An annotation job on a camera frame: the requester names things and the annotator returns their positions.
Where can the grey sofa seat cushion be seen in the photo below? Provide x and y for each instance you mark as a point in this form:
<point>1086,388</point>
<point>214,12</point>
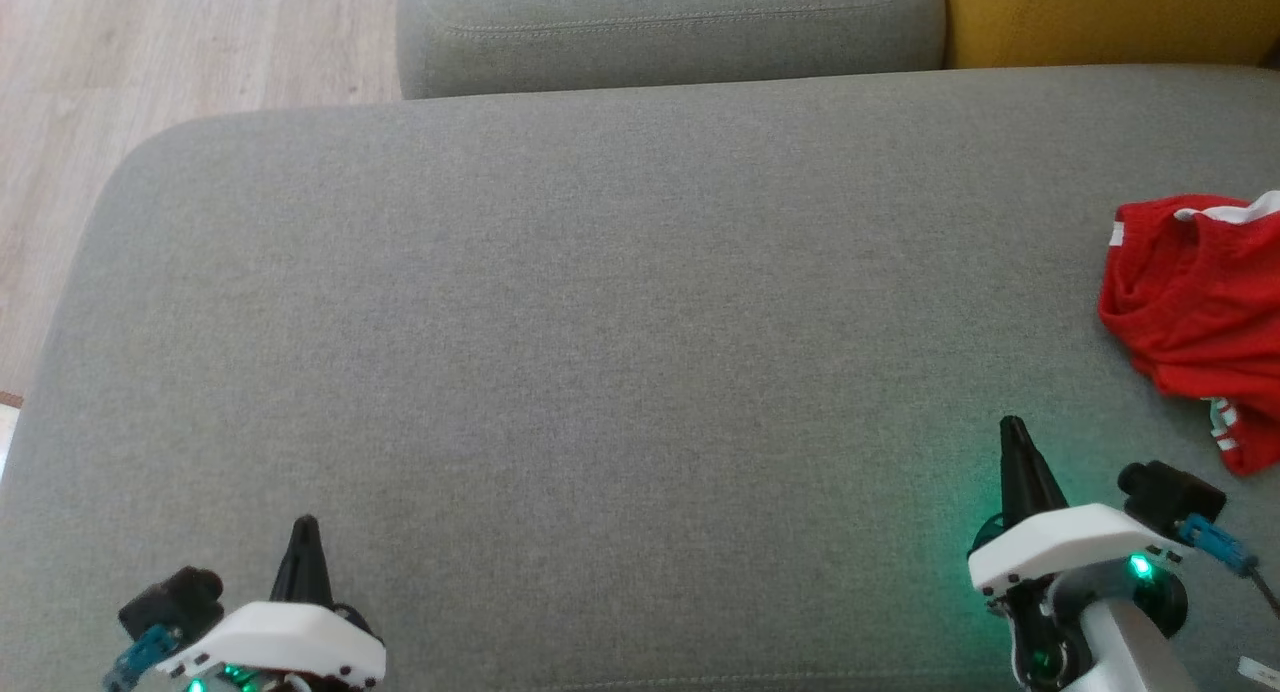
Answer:
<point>660,42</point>

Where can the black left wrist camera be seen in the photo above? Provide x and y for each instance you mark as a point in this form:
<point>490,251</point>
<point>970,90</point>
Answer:
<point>170,600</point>

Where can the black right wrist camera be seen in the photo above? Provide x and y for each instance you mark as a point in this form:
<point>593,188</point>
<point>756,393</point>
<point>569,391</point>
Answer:
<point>1170,497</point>

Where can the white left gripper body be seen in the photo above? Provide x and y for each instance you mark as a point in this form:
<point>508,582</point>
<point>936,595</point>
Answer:
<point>280,637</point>

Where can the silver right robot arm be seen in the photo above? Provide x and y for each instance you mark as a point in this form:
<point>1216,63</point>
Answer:
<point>1110,632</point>

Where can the yellow sofa backrest cushion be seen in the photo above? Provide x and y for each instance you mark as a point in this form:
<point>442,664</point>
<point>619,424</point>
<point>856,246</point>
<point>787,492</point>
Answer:
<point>1100,17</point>

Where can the red shorts white stripe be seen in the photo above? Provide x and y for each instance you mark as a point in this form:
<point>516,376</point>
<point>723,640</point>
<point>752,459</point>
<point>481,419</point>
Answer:
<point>1190,302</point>

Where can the large grey sofa ottoman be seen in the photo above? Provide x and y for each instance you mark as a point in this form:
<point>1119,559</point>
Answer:
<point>600,372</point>

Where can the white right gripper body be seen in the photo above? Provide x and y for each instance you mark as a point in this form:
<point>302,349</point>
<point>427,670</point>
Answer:
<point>1070,542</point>

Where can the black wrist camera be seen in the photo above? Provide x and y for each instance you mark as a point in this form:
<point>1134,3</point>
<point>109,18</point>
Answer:
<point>1170,497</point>
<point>170,600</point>

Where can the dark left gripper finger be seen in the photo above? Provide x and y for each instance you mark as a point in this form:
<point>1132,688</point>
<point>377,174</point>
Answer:
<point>318,577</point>
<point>292,572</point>

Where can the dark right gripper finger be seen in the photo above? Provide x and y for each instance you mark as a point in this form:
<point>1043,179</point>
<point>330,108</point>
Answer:
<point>1038,487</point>
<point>1014,482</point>

